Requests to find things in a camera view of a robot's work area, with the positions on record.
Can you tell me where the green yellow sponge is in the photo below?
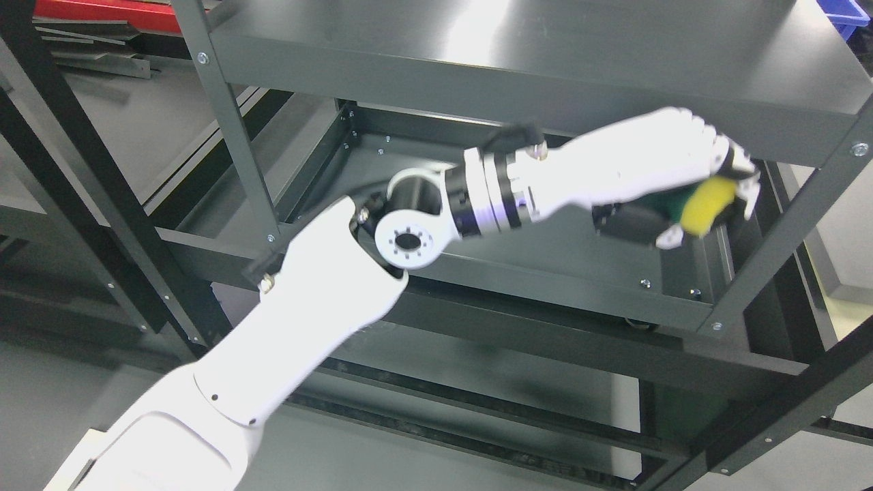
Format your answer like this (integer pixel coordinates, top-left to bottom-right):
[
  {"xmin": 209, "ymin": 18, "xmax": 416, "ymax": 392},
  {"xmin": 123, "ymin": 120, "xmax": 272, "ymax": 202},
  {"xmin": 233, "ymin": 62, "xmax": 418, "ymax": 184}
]
[{"xmin": 642, "ymin": 176, "xmax": 739, "ymax": 237}]

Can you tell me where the dark metal shelf rack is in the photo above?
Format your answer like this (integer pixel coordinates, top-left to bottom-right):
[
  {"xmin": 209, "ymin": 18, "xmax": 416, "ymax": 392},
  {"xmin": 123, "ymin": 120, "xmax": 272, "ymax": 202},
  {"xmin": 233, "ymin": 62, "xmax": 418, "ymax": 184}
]
[{"xmin": 171, "ymin": 1, "xmax": 871, "ymax": 489}]

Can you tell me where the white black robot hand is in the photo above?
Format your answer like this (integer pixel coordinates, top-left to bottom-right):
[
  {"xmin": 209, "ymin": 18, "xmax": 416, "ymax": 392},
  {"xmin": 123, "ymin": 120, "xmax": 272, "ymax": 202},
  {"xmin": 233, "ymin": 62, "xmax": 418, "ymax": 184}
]
[{"xmin": 506, "ymin": 108, "xmax": 761, "ymax": 250}]

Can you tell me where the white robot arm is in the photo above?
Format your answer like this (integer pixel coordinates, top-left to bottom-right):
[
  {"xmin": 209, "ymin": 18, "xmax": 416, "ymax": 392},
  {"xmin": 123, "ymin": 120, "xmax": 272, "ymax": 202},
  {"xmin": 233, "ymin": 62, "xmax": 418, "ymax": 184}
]
[{"xmin": 46, "ymin": 144, "xmax": 548, "ymax": 490}]

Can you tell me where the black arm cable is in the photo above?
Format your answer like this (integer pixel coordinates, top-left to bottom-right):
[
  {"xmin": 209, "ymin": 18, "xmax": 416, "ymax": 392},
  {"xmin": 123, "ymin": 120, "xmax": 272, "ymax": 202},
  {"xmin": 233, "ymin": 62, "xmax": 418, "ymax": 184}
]
[{"xmin": 242, "ymin": 121, "xmax": 546, "ymax": 291}]

